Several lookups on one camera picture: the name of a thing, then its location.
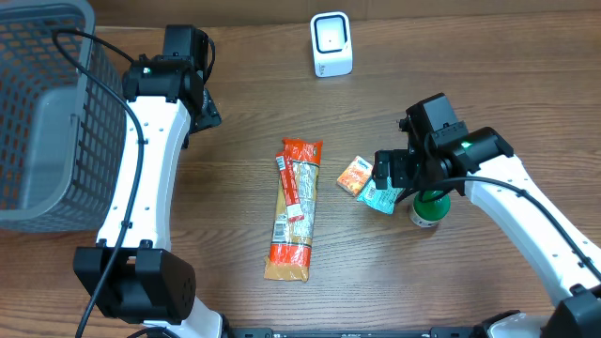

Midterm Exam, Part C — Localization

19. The teal snack packet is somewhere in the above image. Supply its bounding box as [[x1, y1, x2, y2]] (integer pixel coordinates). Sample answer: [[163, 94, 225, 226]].
[[357, 179, 403, 215]]

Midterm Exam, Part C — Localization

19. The small orange box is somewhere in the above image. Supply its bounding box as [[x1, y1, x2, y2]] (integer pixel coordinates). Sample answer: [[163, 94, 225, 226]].
[[337, 156, 373, 196]]

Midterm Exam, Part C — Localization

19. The green lid white jar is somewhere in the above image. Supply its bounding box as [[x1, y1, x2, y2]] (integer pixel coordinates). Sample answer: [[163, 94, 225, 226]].
[[408, 191, 451, 227]]

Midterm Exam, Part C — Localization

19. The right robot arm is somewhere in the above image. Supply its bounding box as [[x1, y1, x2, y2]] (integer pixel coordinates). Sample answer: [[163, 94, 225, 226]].
[[372, 93, 600, 337]]

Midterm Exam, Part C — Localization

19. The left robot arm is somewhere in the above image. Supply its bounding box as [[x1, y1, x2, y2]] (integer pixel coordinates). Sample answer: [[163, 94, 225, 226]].
[[73, 24, 227, 337]]

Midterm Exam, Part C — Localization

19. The white barcode scanner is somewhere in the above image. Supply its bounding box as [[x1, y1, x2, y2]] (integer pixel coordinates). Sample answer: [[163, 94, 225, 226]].
[[310, 11, 353, 78]]

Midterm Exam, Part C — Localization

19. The long orange noodle package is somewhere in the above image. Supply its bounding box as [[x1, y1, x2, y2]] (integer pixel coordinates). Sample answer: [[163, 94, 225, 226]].
[[264, 138, 323, 282]]

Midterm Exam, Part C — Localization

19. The grey plastic mesh basket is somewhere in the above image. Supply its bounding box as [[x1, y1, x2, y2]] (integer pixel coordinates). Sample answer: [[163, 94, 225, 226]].
[[1, 0, 127, 233]]

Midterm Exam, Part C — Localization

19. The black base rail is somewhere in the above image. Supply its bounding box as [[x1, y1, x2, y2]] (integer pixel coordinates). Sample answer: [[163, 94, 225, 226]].
[[223, 327, 487, 338]]

